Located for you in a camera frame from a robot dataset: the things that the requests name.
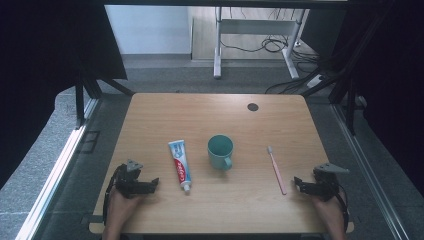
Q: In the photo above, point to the aluminium floor rail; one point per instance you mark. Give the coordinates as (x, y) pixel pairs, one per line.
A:
(366, 170)
(50, 183)

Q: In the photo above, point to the white toothpaste tube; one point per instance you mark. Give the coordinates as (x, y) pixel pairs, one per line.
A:
(180, 163)

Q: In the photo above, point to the black curtain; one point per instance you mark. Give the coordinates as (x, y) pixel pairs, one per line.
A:
(43, 66)
(393, 83)

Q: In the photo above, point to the person's left hand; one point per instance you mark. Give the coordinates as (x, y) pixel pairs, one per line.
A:
(121, 208)

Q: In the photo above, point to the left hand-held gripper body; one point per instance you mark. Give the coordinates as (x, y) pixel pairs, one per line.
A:
(128, 181)

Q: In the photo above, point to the dark round table grommet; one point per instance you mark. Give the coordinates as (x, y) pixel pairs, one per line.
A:
(253, 107)

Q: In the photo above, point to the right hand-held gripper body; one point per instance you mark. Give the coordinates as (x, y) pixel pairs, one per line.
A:
(325, 181)

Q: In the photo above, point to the white metal desk frame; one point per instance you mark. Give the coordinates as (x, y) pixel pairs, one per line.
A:
(256, 26)

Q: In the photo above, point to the black metal frame strut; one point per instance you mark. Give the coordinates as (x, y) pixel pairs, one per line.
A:
(80, 103)
(350, 113)

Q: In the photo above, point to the pink toothbrush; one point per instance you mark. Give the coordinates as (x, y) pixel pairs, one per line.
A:
(276, 170)

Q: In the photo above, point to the person's right hand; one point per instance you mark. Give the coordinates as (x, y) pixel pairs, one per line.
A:
(328, 211)

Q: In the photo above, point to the white power strip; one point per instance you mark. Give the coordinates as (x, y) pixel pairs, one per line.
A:
(315, 81)

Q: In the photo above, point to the teal cup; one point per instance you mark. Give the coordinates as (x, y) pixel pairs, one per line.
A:
(220, 153)

